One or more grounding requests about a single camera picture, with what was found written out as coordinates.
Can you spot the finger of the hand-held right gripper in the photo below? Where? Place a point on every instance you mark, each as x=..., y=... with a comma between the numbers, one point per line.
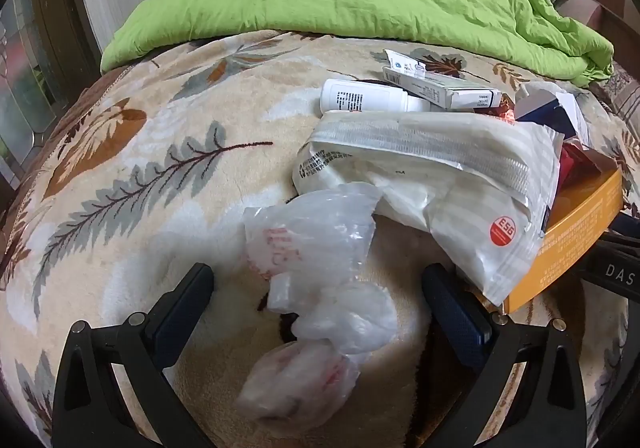
x=625, y=228

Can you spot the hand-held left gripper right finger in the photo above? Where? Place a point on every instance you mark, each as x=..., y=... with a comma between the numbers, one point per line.
x=457, y=318

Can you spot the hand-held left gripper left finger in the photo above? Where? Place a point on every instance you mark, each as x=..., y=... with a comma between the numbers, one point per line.
x=181, y=318

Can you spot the orange box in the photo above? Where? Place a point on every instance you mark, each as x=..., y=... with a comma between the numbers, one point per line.
x=575, y=238

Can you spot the red and white packet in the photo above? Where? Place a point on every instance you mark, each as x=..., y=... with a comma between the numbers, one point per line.
x=575, y=167

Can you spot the blue and white carton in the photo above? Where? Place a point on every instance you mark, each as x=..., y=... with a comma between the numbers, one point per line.
x=537, y=110

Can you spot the clear plastic bag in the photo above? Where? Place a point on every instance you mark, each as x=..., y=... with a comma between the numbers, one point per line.
x=310, y=238

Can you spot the dark red snack wrapper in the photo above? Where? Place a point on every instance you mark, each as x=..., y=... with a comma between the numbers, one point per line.
x=502, y=113

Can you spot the striped pillow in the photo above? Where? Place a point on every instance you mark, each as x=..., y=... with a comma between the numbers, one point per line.
x=625, y=92

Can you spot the white zip pouch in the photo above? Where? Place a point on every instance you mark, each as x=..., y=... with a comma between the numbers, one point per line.
x=425, y=167

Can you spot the leaf print blanket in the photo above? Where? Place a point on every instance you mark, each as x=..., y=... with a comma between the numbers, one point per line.
x=150, y=152

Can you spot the white and green carton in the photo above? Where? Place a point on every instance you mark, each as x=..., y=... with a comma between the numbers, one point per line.
x=440, y=87

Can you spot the white plastic bottle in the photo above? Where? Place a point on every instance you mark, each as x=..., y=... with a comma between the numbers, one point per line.
x=350, y=97

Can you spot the small white packet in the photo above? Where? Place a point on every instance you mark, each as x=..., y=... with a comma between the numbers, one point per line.
x=400, y=61

